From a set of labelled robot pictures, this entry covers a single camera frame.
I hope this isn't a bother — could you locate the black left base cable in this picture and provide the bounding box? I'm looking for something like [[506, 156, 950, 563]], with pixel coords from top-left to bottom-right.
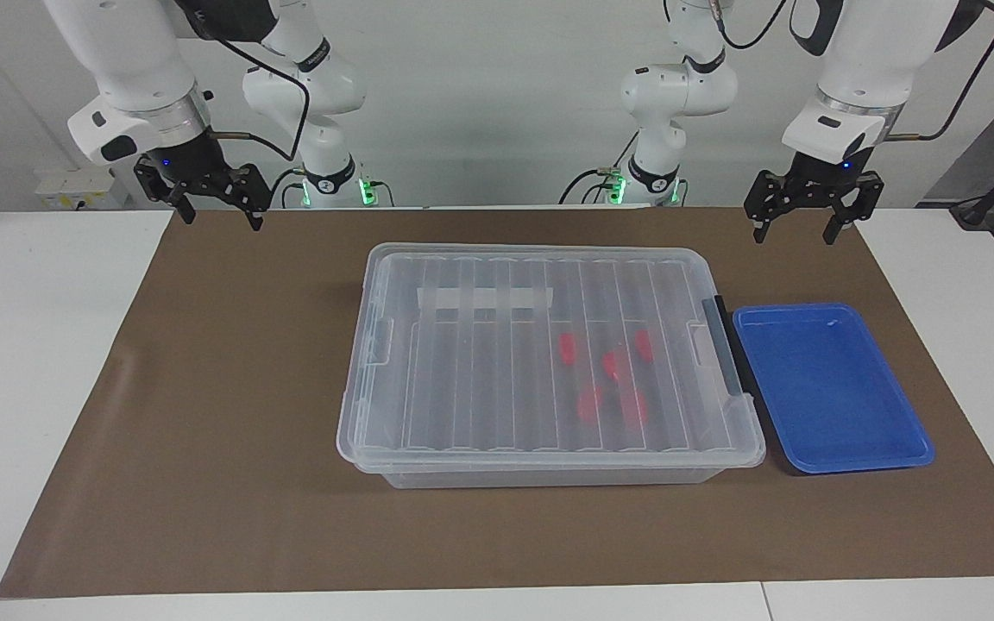
[[559, 134, 640, 206]]

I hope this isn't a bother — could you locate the black base cable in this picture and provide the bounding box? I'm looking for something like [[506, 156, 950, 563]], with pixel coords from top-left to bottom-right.
[[559, 134, 640, 206], [270, 166, 308, 209]]

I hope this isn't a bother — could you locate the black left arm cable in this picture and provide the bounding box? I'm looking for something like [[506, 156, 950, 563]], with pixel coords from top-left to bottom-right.
[[713, 0, 994, 143]]

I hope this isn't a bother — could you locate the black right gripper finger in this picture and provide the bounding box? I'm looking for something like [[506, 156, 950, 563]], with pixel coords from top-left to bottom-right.
[[134, 158, 198, 225], [234, 164, 272, 230]]

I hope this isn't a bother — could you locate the clear plastic storage box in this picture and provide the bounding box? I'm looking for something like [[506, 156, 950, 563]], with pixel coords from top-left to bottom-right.
[[350, 250, 761, 491]]

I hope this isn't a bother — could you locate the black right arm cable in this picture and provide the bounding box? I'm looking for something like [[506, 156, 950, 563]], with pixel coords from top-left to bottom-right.
[[171, 0, 311, 163]]

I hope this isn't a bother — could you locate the clear plastic box lid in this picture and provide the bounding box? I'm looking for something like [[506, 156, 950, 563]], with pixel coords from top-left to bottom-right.
[[336, 242, 767, 474]]

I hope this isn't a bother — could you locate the black right base cable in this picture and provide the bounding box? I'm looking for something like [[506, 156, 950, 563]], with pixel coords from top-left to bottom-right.
[[270, 166, 308, 209]]

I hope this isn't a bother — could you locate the blue plastic tray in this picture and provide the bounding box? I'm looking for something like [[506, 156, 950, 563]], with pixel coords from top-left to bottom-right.
[[732, 302, 936, 475]]

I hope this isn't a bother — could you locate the white wall socket strip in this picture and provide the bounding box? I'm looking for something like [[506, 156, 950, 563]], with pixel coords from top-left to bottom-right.
[[35, 168, 131, 210]]

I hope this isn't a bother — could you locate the black box latch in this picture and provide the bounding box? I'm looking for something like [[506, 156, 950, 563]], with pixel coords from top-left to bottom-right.
[[701, 295, 758, 402]]

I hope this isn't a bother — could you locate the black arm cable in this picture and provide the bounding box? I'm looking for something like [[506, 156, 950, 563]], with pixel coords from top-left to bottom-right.
[[713, 0, 994, 143], [171, 0, 311, 163]]

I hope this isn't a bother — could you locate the brown paper table mat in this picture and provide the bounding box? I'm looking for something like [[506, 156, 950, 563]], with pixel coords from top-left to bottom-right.
[[0, 205, 994, 600]]

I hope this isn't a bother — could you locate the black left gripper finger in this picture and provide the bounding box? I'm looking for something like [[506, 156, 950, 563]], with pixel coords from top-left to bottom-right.
[[825, 171, 884, 245], [744, 171, 796, 244]]

